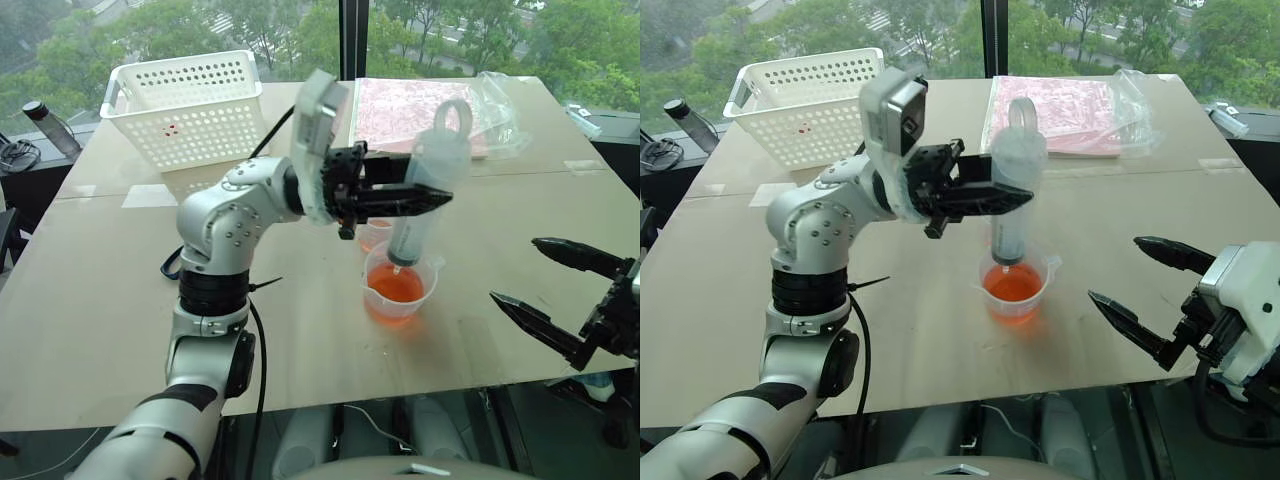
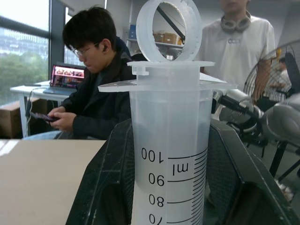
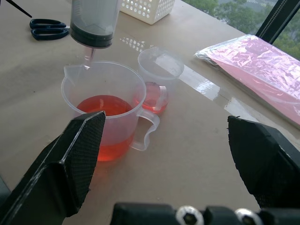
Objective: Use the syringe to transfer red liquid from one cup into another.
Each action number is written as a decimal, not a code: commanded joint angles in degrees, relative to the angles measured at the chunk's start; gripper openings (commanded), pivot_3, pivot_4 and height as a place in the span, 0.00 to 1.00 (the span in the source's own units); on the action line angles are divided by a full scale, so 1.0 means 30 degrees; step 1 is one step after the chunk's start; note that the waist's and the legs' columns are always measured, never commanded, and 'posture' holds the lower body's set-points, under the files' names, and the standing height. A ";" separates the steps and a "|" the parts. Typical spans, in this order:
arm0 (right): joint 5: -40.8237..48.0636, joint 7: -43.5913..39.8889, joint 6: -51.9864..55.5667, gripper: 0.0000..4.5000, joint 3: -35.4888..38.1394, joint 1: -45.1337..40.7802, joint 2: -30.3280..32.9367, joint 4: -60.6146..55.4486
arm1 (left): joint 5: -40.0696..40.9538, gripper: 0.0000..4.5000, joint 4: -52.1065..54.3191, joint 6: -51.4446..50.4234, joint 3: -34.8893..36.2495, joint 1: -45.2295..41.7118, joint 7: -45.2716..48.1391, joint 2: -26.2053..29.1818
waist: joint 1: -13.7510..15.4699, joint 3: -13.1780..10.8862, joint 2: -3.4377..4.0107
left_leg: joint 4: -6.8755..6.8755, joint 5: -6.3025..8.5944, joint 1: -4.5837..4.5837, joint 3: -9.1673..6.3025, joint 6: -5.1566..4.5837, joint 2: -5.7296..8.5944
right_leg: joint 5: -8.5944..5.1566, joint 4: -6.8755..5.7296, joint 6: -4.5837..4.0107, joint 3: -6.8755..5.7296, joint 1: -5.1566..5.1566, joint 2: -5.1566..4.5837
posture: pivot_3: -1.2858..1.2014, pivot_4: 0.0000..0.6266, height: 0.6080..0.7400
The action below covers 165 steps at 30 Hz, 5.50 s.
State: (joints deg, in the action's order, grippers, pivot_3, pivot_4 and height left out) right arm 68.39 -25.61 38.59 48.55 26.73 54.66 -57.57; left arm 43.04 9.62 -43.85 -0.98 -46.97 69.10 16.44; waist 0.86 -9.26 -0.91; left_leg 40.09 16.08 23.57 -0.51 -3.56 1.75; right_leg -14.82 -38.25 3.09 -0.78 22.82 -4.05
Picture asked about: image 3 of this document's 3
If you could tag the large clear plastic syringe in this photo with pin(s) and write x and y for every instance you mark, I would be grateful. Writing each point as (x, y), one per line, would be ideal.
(93, 23)

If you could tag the thin black stick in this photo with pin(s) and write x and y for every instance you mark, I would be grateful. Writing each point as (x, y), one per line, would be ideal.
(20, 8)

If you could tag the pink paper pack in plastic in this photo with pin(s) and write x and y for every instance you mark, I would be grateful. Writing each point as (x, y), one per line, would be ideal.
(257, 68)

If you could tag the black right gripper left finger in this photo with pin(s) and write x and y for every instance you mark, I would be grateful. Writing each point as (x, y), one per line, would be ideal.
(58, 173)

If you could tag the black window frame post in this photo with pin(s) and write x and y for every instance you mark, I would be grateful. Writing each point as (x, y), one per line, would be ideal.
(276, 20)

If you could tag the small clear measuring cup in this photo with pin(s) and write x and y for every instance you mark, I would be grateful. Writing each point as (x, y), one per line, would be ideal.
(157, 79)

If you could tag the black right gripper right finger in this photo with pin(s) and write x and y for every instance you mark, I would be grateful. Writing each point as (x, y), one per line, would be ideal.
(262, 159)

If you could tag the white perforated plastic basket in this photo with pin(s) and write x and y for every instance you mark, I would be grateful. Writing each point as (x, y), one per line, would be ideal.
(147, 9)

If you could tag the large clear measuring cup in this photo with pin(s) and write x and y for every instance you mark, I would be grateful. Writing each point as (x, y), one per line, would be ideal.
(105, 112)

